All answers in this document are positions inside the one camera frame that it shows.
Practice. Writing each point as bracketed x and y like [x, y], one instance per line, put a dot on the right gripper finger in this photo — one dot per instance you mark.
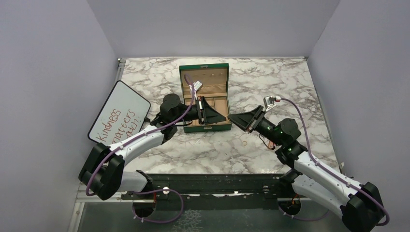
[245, 117]
[243, 124]

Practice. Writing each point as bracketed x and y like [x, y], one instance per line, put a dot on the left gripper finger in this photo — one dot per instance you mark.
[208, 110]
[215, 118]

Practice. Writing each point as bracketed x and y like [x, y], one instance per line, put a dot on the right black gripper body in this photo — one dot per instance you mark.
[257, 121]

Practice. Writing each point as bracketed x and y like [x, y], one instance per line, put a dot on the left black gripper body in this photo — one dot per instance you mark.
[201, 115]

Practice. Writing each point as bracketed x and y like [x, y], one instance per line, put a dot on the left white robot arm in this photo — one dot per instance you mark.
[103, 172]

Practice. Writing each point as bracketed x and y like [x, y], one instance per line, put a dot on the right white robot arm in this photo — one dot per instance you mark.
[358, 205]

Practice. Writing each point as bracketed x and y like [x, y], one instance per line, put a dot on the green jewelry box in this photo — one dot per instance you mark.
[214, 78]

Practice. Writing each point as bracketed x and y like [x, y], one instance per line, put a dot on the orange highlighter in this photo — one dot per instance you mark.
[271, 145]

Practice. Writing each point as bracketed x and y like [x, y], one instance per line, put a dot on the white dry-erase board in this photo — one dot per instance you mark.
[121, 116]

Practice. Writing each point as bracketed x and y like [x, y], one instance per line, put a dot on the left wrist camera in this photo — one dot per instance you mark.
[197, 85]

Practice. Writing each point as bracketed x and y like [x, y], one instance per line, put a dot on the black mounting rail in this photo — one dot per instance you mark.
[216, 192]

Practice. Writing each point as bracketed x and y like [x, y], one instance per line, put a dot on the aluminium frame rail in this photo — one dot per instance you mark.
[91, 214]

